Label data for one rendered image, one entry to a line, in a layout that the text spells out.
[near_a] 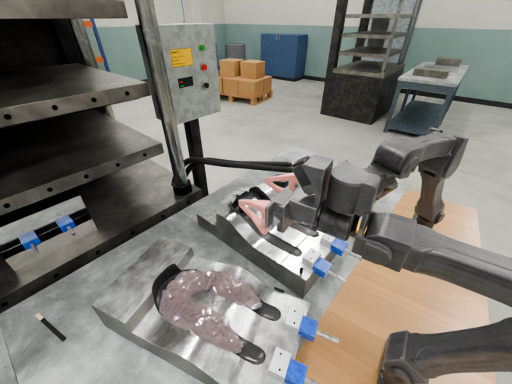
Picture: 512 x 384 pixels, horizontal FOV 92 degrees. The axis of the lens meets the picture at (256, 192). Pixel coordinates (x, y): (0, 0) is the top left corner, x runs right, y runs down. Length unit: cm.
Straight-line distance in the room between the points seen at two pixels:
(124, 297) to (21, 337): 31
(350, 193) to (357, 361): 50
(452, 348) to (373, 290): 36
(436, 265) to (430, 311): 51
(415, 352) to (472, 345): 10
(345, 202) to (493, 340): 31
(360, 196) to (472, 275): 17
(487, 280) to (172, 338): 60
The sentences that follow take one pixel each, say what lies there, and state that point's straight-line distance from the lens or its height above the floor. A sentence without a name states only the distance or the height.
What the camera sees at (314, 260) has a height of 92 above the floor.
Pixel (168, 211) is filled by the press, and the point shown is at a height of 76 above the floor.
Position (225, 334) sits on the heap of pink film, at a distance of 67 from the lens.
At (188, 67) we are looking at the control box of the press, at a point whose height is 131.
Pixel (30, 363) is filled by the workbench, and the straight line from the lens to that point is 92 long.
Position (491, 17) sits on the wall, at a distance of 704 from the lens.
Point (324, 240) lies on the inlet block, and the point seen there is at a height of 91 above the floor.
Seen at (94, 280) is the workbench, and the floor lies 80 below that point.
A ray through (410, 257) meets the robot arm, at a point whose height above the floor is 121.
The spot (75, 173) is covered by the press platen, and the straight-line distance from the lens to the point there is 110.
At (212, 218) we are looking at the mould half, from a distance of 98.
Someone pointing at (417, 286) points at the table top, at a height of 80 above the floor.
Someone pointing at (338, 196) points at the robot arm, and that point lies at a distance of 40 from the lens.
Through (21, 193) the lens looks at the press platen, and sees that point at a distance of 109.
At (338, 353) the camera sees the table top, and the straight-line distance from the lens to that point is 78.
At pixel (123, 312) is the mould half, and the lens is 74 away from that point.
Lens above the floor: 150
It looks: 35 degrees down
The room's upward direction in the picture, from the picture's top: straight up
